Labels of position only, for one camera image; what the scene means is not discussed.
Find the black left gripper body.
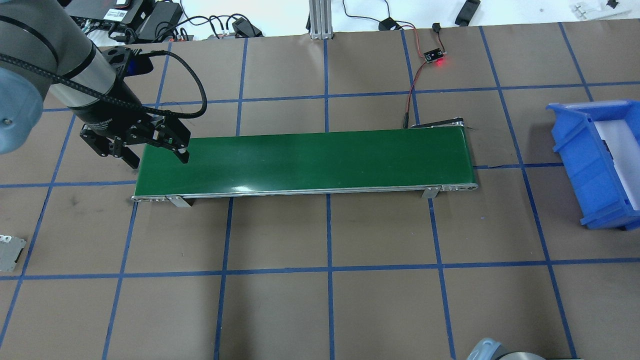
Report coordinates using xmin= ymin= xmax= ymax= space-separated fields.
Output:
xmin=75 ymin=46 xmax=157 ymax=146

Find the green conveyor belt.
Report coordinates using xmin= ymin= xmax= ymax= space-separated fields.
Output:
xmin=132 ymin=122 xmax=479 ymax=207

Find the aluminium frame post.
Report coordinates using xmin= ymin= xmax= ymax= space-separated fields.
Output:
xmin=308 ymin=0 xmax=334 ymax=40

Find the grey metal plate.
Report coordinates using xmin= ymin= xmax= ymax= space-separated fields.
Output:
xmin=0 ymin=234 xmax=27 ymax=272

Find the red black conveyor cable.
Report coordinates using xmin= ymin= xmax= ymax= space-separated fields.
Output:
xmin=342 ymin=0 xmax=446 ymax=130

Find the blue plastic bin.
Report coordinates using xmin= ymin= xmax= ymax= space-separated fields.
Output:
xmin=547 ymin=99 xmax=640 ymax=231

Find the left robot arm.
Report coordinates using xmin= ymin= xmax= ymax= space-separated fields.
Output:
xmin=0 ymin=0 xmax=207 ymax=169

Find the black power adapter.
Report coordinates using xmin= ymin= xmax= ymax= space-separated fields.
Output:
xmin=135 ymin=1 xmax=184 ymax=44

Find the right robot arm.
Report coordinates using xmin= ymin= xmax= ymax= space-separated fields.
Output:
xmin=466 ymin=337 xmax=545 ymax=360

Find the small controller board red LED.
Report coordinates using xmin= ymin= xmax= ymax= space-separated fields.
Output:
xmin=423 ymin=48 xmax=447 ymax=64

